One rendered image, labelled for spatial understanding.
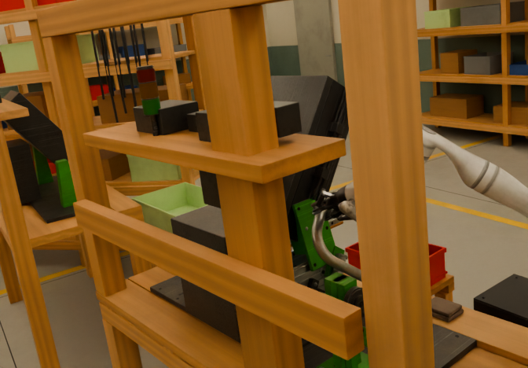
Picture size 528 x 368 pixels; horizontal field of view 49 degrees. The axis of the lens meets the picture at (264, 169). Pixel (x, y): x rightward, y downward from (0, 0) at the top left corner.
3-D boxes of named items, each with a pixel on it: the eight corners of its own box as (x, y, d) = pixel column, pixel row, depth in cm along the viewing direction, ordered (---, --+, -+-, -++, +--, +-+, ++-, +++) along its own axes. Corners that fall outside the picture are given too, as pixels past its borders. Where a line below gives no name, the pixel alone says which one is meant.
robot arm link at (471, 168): (415, 118, 173) (492, 159, 170) (399, 145, 177) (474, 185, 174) (413, 124, 165) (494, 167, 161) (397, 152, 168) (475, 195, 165)
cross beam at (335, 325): (90, 222, 210) (86, 198, 208) (364, 349, 111) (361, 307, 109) (77, 226, 207) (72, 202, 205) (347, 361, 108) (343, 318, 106)
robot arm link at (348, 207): (337, 209, 149) (353, 201, 145) (345, 176, 156) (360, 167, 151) (363, 226, 152) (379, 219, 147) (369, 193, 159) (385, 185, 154)
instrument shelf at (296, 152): (152, 129, 199) (151, 117, 198) (346, 155, 131) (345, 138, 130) (84, 145, 184) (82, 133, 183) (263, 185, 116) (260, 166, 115)
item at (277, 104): (262, 127, 144) (258, 99, 142) (302, 131, 133) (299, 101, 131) (239, 133, 140) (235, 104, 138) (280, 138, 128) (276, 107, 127)
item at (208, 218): (229, 292, 205) (215, 201, 197) (286, 318, 182) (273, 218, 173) (185, 312, 194) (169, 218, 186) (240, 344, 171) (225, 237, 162)
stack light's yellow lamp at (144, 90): (153, 97, 164) (151, 81, 163) (162, 97, 160) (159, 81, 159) (137, 100, 161) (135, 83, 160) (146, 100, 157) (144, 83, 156)
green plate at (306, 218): (321, 258, 187) (303, 196, 186) (339, 258, 181) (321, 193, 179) (295, 271, 180) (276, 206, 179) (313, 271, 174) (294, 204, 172)
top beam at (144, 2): (66, 34, 206) (60, 9, 204) (418, -21, 92) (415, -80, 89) (41, 38, 201) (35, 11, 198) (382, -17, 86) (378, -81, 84)
